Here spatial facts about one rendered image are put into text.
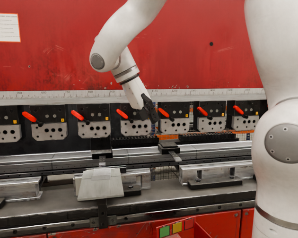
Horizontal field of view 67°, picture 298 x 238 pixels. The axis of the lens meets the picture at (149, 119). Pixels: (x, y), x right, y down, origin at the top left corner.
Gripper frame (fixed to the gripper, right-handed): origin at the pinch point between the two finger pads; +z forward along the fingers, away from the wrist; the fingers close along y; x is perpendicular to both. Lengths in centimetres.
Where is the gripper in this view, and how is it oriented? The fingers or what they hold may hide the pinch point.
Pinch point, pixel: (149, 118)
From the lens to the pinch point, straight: 78.8
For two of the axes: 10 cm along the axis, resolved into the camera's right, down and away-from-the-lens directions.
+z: 4.4, 8.6, 2.7
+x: 8.1, -5.1, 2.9
